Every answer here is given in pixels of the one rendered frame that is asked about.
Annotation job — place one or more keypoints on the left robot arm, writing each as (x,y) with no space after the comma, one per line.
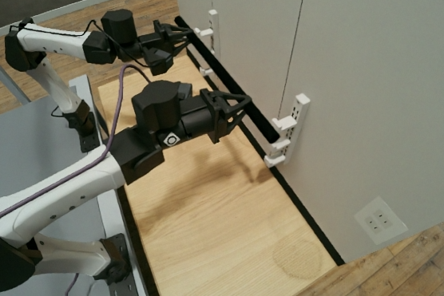
(92,47)

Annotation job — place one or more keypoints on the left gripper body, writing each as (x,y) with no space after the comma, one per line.
(163,32)

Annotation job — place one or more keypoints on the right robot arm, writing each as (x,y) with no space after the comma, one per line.
(137,150)

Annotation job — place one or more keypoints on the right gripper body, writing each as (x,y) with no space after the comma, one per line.
(211,120)

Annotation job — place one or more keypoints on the light grey wall panel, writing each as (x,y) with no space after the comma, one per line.
(367,169)

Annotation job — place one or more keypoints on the black metal bar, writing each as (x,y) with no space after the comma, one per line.
(257,117)

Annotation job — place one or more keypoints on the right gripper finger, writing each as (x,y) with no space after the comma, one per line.
(231,125)
(232,110)

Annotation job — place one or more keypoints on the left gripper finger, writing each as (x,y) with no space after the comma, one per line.
(177,50)
(177,35)

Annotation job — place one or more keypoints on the grey vertical post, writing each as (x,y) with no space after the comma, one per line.
(13,87)

